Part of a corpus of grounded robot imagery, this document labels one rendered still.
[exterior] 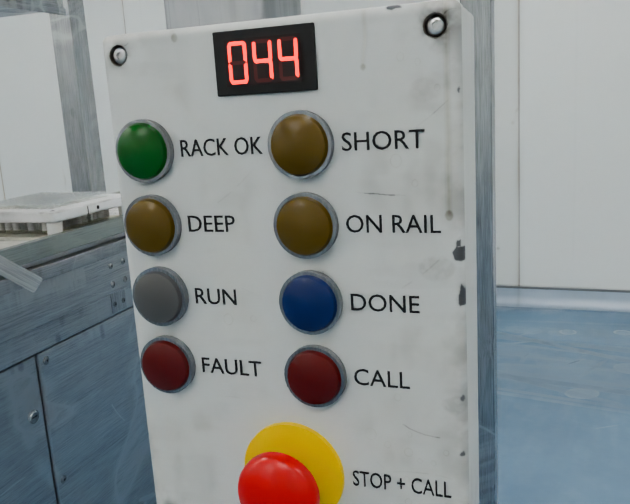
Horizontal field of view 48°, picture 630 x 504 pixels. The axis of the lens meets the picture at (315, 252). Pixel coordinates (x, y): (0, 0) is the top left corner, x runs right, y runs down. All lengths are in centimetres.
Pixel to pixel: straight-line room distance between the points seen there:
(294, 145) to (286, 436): 14
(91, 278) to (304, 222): 109
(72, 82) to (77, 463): 89
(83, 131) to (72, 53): 18
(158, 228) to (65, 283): 98
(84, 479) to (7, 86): 413
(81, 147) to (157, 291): 150
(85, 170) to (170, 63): 151
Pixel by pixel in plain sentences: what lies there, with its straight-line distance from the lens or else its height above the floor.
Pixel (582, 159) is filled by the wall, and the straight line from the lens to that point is 386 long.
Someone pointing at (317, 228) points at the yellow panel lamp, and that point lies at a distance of 31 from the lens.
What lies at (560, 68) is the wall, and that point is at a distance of 385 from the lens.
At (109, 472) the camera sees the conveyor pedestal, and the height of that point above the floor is 42.
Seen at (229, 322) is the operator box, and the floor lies 104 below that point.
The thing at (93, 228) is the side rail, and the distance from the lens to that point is 138.
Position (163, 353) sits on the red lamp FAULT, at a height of 102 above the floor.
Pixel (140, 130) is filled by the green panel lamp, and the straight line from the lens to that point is 35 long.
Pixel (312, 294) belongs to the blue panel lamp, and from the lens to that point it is 32.
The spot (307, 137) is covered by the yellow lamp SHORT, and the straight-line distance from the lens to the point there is 31.
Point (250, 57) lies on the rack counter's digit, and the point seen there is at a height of 116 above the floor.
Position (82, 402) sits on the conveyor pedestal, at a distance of 147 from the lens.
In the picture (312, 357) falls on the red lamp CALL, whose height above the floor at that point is 103.
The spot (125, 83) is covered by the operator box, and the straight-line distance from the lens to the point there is 36.
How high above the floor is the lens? 114
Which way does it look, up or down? 12 degrees down
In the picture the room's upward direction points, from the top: 4 degrees counter-clockwise
